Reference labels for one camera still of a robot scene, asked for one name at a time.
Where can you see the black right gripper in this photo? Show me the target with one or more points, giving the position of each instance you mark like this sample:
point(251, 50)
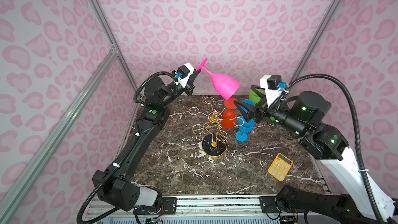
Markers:
point(253, 109)

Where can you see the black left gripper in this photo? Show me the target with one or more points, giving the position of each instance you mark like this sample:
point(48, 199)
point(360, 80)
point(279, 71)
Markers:
point(188, 89)

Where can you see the lime green wine glass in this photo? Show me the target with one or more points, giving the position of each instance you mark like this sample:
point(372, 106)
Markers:
point(255, 98)

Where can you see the blue wine glass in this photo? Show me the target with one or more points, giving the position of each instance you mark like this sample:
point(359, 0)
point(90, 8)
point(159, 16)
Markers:
point(247, 106)
point(244, 128)

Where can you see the red wine glass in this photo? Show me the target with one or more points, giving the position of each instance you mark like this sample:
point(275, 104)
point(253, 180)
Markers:
point(228, 115)

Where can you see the magenta wine glass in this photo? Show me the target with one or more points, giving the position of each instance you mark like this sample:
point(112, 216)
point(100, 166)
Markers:
point(225, 85)

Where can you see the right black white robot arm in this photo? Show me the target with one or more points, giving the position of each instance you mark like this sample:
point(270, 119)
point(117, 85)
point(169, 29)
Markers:
point(364, 201)

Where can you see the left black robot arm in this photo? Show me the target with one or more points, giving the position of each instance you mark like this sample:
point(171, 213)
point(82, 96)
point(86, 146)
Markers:
point(114, 185)

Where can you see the yellow calculator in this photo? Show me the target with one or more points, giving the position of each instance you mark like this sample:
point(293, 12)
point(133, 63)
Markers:
point(280, 167)

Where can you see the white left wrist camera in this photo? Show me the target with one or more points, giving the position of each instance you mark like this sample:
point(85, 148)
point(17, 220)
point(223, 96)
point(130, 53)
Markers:
point(183, 74)

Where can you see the gold wire wine glass rack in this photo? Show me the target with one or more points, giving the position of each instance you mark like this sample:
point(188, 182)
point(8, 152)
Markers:
point(214, 144)

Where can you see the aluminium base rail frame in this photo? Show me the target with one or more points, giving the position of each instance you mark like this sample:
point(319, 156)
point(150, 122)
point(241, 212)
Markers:
point(212, 209)

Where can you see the aluminium enclosure frame strut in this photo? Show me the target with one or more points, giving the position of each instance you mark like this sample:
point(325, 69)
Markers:
point(66, 107)

